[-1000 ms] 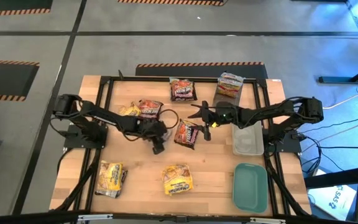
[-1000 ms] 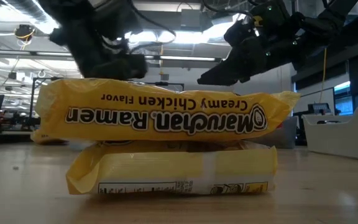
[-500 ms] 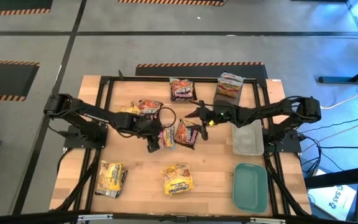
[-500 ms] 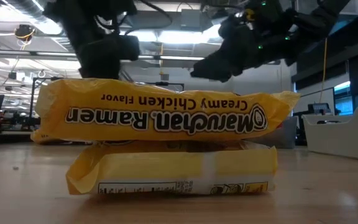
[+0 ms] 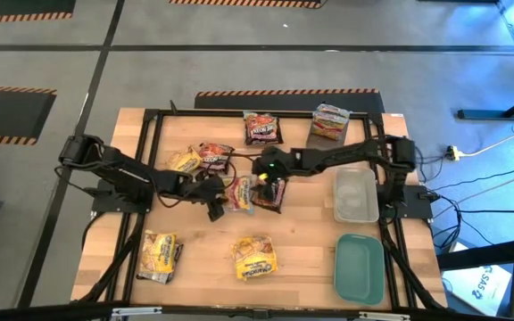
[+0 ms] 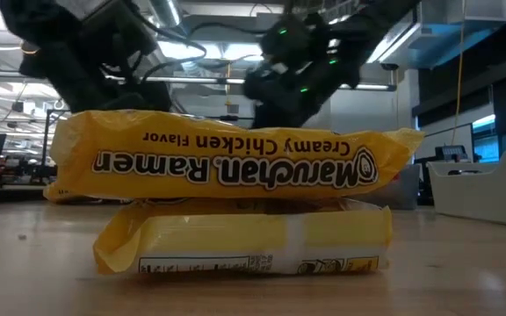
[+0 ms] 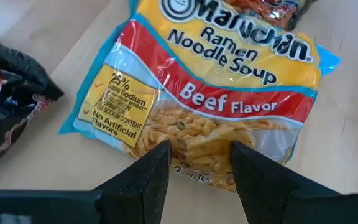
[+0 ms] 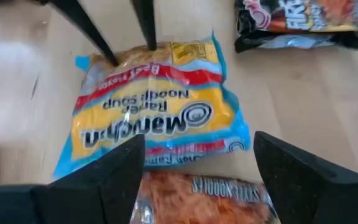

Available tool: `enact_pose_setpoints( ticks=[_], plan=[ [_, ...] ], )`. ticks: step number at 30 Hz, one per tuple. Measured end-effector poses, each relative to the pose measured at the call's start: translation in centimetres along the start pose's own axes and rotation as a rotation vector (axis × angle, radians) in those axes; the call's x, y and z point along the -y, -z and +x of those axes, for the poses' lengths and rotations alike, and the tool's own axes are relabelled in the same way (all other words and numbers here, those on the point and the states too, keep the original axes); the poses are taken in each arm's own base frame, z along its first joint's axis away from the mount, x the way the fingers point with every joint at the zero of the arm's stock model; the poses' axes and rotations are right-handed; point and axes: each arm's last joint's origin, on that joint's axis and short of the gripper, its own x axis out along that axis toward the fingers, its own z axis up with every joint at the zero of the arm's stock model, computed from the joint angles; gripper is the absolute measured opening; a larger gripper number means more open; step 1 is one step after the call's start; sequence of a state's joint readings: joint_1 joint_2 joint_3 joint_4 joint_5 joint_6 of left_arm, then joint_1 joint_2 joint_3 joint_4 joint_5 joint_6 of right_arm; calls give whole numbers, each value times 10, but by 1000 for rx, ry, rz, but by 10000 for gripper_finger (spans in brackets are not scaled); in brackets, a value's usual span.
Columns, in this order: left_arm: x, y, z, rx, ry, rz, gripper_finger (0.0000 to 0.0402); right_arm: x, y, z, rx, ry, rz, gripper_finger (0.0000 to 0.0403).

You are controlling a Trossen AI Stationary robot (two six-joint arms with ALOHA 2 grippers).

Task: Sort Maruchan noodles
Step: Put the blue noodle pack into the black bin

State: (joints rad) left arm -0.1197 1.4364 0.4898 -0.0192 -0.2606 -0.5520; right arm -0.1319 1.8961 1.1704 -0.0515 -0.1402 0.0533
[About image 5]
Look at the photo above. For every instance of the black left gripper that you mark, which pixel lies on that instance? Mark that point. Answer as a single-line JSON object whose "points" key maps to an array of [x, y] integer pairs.
{"points": [[208, 189]]}

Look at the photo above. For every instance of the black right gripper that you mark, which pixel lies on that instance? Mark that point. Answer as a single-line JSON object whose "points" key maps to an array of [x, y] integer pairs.
{"points": [[279, 162]]}

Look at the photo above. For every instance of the black Fire noodle pack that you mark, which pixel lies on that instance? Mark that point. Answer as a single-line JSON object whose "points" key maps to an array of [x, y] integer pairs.
{"points": [[159, 277], [214, 156], [262, 129], [277, 204]]}

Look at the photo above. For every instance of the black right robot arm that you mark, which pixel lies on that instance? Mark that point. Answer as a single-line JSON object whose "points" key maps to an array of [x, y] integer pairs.
{"points": [[342, 156]]}

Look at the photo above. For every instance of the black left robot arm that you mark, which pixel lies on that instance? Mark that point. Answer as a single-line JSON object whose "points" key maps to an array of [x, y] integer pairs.
{"points": [[118, 165]]}

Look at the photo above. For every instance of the clear plastic bin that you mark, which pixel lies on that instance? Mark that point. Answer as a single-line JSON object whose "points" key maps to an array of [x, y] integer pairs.
{"points": [[355, 196]]}

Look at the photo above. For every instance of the black hazard-striped floor mat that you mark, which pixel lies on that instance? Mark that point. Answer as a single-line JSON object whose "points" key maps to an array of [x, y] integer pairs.
{"points": [[284, 102], [16, 6], [239, 2], [7, 116]]}

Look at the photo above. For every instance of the white plastic bin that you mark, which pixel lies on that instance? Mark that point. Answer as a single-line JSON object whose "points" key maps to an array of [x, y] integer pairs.
{"points": [[358, 272]]}

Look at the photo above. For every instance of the yellow power strip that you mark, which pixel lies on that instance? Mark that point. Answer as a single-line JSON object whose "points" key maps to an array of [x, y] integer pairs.
{"points": [[453, 153]]}

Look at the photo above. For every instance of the black rig crossbar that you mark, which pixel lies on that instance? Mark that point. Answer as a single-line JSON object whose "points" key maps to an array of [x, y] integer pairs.
{"points": [[60, 312]]}

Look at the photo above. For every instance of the black floor beam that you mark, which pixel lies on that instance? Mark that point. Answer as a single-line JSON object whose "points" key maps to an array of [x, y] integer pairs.
{"points": [[484, 256]]}

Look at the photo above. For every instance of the black desk leg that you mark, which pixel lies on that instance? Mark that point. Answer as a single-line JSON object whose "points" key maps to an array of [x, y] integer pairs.
{"points": [[484, 114]]}

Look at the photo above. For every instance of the white printed cardboard box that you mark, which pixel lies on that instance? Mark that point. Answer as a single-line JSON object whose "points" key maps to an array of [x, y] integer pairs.
{"points": [[475, 290]]}

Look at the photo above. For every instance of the black metal table frame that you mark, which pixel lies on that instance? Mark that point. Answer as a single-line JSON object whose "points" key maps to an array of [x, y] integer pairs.
{"points": [[194, 113]]}

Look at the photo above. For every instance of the table-level camera box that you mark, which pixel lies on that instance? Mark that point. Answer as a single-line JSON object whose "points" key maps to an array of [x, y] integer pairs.
{"points": [[261, 313]]}

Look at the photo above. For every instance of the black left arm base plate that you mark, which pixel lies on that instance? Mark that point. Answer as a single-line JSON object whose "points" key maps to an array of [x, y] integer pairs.
{"points": [[105, 203]]}

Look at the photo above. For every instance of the silver metal bracket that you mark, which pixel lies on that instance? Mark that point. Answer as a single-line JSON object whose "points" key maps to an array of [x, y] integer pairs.
{"points": [[136, 311], [384, 316]]}

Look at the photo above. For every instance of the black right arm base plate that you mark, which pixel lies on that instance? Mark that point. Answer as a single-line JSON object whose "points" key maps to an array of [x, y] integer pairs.
{"points": [[417, 203]]}

